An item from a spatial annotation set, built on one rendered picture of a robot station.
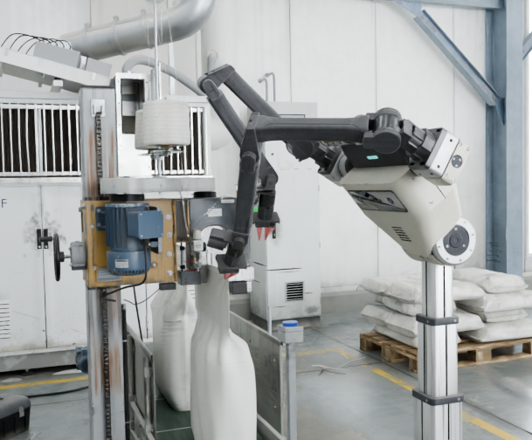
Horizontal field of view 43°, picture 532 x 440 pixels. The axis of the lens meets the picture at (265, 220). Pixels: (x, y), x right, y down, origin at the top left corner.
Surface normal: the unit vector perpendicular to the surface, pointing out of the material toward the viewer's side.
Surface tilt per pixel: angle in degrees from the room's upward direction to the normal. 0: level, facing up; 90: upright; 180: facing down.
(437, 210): 115
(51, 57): 88
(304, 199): 90
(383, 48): 90
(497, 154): 90
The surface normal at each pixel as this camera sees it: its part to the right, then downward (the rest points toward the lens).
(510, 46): 0.34, 0.04
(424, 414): -0.94, 0.04
